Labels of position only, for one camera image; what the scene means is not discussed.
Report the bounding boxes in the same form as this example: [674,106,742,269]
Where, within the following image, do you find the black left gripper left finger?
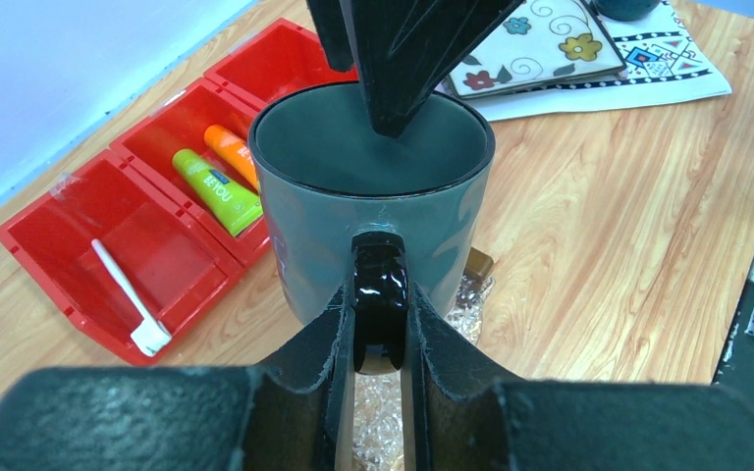
[0,288,353,470]

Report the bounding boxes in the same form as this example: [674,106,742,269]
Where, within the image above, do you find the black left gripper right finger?
[402,286,754,470]

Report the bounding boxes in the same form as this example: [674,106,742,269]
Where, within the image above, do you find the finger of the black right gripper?
[306,0,354,73]
[338,0,520,137]

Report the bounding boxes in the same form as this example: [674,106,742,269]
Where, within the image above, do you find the dark grey mug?
[248,81,496,376]

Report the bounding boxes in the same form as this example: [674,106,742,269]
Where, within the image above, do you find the clear textured acrylic tray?
[350,246,497,471]

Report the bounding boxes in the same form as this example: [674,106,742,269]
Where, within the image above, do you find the white toothbrush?
[90,238,173,357]

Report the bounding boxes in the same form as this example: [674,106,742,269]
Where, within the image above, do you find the orange toothpaste tube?
[203,125,259,192]

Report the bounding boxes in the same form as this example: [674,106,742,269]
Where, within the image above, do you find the green toothpaste tube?
[172,148,263,236]

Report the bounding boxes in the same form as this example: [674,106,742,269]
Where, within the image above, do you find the floral square plate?
[444,0,625,99]

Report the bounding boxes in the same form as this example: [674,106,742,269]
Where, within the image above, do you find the red three-compartment bin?
[0,19,356,365]

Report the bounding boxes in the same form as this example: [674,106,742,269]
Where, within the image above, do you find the blue teacup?
[592,0,661,23]

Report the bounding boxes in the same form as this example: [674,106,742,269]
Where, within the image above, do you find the patterned white cloth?
[440,1,732,121]

